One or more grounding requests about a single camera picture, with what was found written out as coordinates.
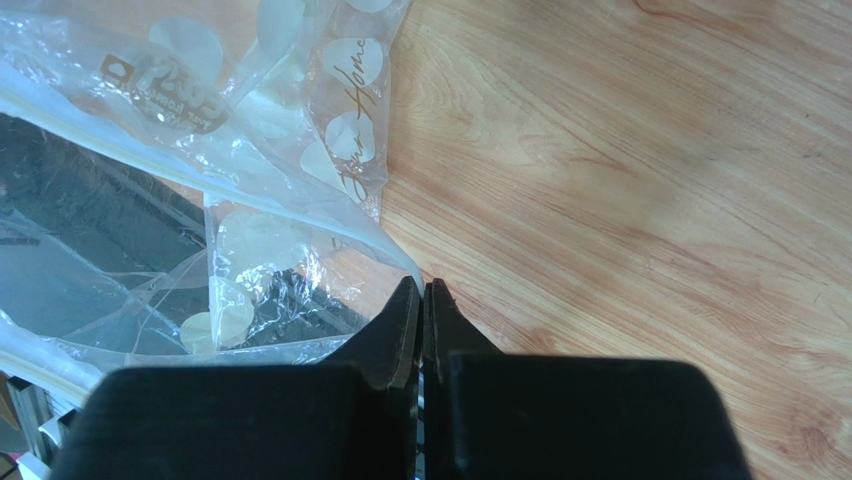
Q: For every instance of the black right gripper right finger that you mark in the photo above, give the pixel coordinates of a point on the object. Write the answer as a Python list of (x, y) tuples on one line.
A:
[(493, 415)]

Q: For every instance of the clear polka dot zip bag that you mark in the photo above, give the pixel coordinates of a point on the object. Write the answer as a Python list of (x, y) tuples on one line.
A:
[(191, 182)]

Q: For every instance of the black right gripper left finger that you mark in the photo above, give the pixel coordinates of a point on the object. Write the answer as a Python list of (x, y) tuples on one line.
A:
[(352, 415)]

